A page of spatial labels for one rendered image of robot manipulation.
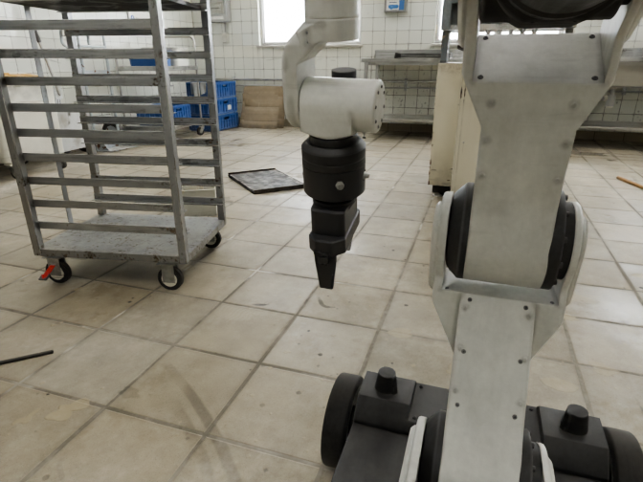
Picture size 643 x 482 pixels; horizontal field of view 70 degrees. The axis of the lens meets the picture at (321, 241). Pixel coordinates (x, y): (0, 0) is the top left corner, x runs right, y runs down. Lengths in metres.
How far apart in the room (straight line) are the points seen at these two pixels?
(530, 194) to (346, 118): 0.25
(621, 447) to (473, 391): 0.40
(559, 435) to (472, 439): 0.31
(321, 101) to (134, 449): 0.94
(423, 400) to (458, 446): 0.32
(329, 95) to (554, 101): 0.26
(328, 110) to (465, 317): 0.35
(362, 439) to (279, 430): 0.32
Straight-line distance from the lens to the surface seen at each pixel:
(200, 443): 1.23
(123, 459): 1.25
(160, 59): 1.71
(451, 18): 3.13
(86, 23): 1.87
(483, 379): 0.72
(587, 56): 0.64
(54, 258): 2.12
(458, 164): 2.41
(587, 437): 1.03
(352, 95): 0.59
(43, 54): 1.96
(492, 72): 0.61
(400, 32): 6.24
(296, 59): 0.60
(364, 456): 0.94
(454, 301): 0.72
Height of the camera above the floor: 0.84
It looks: 21 degrees down
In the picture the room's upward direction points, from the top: straight up
